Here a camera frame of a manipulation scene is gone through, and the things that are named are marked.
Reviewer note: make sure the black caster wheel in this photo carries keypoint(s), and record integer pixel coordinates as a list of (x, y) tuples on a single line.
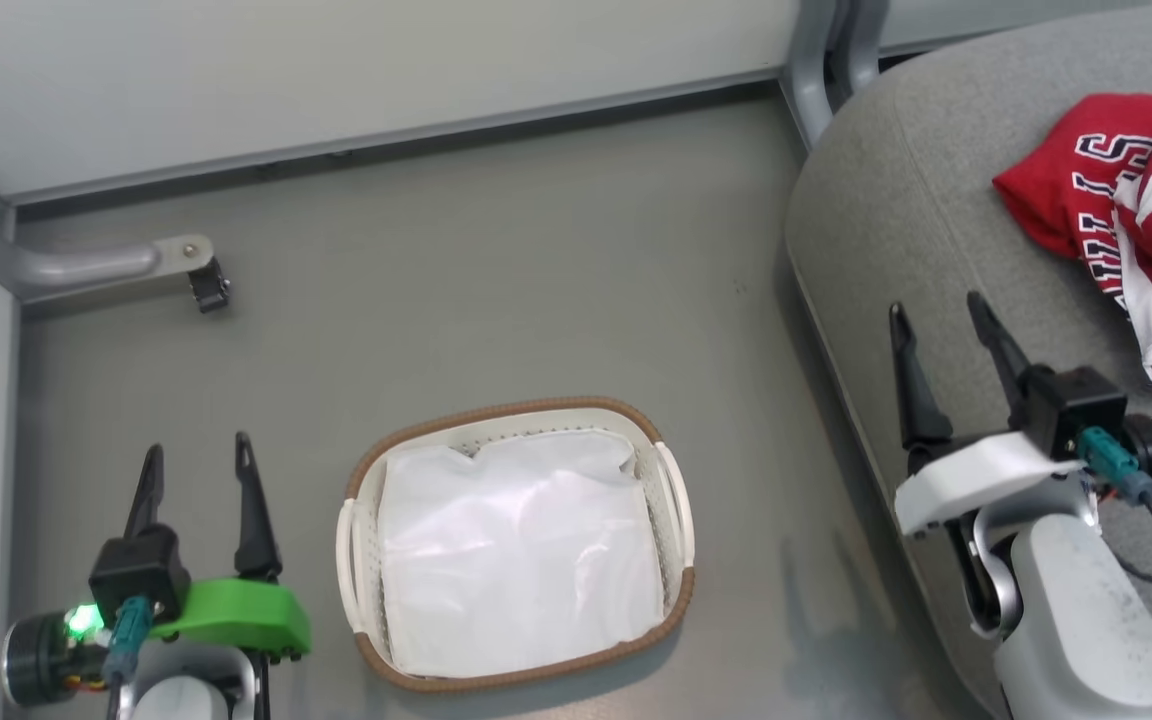
[(209, 285)]

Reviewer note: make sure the red jersey with white lettering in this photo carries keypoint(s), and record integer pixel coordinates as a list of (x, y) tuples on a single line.
[(1086, 190)]

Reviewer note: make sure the grey partition bottom rail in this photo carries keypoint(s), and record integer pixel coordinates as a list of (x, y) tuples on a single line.
[(386, 135)]

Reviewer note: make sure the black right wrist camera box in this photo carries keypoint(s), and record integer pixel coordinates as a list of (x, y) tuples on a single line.
[(1076, 405)]

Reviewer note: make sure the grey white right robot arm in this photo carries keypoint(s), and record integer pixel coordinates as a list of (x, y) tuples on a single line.
[(1076, 610)]

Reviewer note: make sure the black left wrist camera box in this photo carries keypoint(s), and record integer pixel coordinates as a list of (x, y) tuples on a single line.
[(141, 575)]

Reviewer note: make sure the white cloth basket liner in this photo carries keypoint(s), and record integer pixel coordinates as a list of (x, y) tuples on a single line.
[(516, 550)]

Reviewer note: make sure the white laundry basket brown rim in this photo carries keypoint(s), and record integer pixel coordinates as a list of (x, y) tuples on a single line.
[(356, 560)]

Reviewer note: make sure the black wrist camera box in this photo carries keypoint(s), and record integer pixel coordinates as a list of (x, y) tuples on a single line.
[(1076, 405), (141, 575)]

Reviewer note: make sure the grey curved partition foot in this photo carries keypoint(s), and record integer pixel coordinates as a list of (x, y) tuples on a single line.
[(861, 45), (808, 70)]

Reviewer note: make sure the grey partition foot with bracket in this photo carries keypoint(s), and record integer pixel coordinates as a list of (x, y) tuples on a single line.
[(86, 265)]

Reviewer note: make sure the grey fabric sofa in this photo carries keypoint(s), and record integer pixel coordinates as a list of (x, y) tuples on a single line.
[(936, 200)]

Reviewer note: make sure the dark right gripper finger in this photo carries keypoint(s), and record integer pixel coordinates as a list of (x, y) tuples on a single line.
[(914, 385), (1001, 345)]

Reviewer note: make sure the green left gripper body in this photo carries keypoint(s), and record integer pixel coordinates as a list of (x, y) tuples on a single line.
[(236, 615)]

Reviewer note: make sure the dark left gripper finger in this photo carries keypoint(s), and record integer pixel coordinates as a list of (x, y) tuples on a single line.
[(146, 495), (254, 515)]

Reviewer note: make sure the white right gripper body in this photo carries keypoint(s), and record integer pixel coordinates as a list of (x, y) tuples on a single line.
[(976, 480)]

